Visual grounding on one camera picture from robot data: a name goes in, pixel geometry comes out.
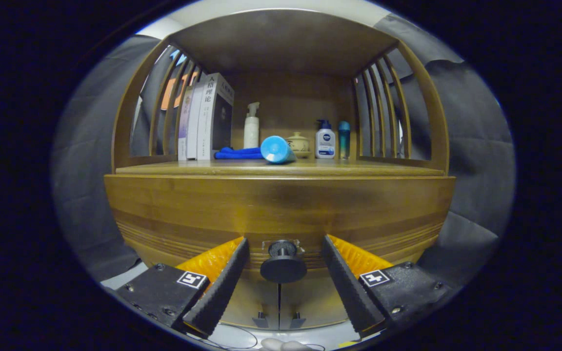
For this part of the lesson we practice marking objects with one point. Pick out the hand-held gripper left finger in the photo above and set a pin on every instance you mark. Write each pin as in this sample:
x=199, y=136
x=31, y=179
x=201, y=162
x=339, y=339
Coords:
x=222, y=292

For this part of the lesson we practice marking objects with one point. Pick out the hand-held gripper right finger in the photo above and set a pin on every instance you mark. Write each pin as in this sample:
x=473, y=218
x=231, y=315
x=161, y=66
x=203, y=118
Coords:
x=347, y=287

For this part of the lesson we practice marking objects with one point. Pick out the wooden drawer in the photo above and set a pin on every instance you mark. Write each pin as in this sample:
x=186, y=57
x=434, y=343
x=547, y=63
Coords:
x=281, y=204

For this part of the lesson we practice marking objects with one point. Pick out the blue and white tube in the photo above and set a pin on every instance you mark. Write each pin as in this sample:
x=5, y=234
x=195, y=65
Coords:
x=276, y=148

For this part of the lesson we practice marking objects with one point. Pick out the wooden cabinet door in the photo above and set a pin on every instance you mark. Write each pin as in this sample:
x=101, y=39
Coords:
x=256, y=302
x=310, y=302

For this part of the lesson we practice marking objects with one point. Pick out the wooden countertop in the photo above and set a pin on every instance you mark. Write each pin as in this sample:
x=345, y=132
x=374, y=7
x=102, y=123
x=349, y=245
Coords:
x=359, y=168

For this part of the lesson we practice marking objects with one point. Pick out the wooden cabinet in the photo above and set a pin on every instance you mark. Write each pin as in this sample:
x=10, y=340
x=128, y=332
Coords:
x=281, y=44

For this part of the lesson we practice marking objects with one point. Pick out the folded blue cloth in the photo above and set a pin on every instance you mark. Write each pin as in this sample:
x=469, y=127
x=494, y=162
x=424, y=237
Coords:
x=237, y=154

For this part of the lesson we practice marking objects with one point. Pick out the white bottle with blue cap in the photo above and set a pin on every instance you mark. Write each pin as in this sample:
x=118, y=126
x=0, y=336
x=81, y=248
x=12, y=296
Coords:
x=325, y=144

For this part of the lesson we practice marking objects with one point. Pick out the teal spray bottle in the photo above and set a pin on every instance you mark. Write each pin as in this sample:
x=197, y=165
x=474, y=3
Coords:
x=344, y=141

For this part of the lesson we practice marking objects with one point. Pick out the beige lidded ceramic cup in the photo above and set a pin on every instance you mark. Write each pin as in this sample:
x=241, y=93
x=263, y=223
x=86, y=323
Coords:
x=300, y=144

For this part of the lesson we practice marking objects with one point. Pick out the white pump bottle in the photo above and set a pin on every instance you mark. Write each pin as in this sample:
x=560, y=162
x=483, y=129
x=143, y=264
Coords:
x=251, y=134

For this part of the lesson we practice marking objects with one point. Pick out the thin purple-spined book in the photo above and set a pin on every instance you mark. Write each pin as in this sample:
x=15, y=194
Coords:
x=183, y=131

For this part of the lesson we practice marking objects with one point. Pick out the thin white book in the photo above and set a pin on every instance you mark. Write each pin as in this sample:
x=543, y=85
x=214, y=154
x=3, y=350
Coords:
x=194, y=126

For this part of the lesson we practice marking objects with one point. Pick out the thick white and dark book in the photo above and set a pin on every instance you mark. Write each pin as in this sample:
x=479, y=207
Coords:
x=220, y=122

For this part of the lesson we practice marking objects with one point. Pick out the black backdrop cloth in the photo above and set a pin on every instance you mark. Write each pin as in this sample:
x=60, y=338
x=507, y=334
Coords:
x=476, y=161

